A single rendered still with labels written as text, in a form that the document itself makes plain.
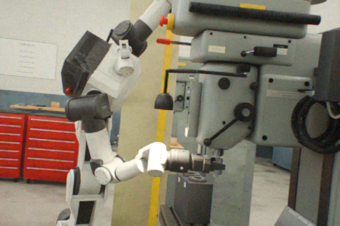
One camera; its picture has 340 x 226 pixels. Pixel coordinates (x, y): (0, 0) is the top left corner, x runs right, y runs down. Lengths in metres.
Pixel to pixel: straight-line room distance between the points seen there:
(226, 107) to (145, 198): 2.00
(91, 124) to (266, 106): 0.69
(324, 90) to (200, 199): 0.88
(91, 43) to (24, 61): 8.94
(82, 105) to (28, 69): 9.07
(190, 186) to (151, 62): 1.55
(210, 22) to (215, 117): 0.33
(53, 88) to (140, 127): 7.47
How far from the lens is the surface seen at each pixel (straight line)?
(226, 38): 1.44
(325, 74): 1.31
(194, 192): 1.92
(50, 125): 6.08
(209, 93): 1.46
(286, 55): 1.51
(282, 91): 1.50
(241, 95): 1.48
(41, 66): 10.64
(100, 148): 1.68
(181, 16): 1.43
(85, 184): 2.07
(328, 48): 1.33
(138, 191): 3.33
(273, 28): 1.49
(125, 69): 1.66
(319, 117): 1.67
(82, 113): 1.64
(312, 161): 1.70
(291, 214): 1.82
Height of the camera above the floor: 1.50
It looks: 3 degrees down
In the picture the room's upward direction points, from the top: 5 degrees clockwise
